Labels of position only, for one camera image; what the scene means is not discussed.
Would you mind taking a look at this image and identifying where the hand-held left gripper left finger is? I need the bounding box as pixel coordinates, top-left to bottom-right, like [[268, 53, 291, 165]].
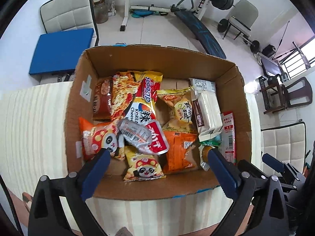
[[28, 148, 112, 236]]

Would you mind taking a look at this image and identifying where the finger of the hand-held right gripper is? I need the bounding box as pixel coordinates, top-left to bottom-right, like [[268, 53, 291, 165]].
[[261, 153, 299, 179]]

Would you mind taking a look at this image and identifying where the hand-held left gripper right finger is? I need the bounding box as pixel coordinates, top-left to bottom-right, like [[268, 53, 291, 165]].
[[207, 148, 289, 236]]

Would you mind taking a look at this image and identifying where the orange panda snack packet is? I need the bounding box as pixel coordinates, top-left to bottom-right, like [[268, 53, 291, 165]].
[[78, 117, 125, 161]]

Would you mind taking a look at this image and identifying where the red white packet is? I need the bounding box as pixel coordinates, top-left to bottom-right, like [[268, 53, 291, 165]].
[[220, 112, 236, 166]]

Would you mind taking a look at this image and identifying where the yellow panda snack packet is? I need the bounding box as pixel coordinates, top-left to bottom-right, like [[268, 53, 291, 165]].
[[124, 146, 166, 182]]

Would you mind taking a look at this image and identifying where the silver red snack packet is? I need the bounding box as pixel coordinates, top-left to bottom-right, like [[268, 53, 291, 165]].
[[119, 119, 170, 155]]

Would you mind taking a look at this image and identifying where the white brown wafer packet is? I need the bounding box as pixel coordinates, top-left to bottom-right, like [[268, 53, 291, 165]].
[[189, 78, 223, 142]]

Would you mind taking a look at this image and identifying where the brown snack packet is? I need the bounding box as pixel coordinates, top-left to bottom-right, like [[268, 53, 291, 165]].
[[92, 77, 114, 121]]

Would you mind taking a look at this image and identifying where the cardboard box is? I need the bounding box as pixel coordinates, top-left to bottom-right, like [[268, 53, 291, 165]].
[[66, 44, 252, 201]]

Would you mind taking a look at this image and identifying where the white padded chair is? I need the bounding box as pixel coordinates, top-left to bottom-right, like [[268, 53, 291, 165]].
[[260, 121, 307, 166], [40, 0, 99, 34]]

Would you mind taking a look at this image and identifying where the dark wooden chair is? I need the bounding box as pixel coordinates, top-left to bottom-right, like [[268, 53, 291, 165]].
[[255, 76, 313, 114]]

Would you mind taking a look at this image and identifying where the small yellow snack packet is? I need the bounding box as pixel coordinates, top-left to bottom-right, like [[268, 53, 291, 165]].
[[157, 88, 198, 131]]

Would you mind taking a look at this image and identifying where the red yellow noodle packet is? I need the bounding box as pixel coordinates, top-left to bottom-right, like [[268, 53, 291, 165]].
[[112, 70, 163, 128]]

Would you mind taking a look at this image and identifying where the black monitor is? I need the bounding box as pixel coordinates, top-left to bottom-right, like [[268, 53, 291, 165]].
[[260, 53, 282, 77]]

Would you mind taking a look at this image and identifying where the small black box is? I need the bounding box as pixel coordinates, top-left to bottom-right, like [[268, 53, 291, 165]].
[[262, 44, 276, 58]]

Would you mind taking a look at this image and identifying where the black dumbbell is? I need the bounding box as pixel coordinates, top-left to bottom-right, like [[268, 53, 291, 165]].
[[218, 18, 260, 54]]

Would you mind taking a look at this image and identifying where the grey chair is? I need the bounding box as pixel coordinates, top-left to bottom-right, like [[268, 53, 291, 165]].
[[222, 0, 259, 40]]

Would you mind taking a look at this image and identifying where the glass jar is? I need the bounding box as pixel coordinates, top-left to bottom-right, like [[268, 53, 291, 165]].
[[94, 0, 110, 24]]

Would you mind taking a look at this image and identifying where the white exercise frame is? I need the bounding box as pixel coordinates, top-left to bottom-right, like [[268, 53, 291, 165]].
[[120, 0, 220, 32]]

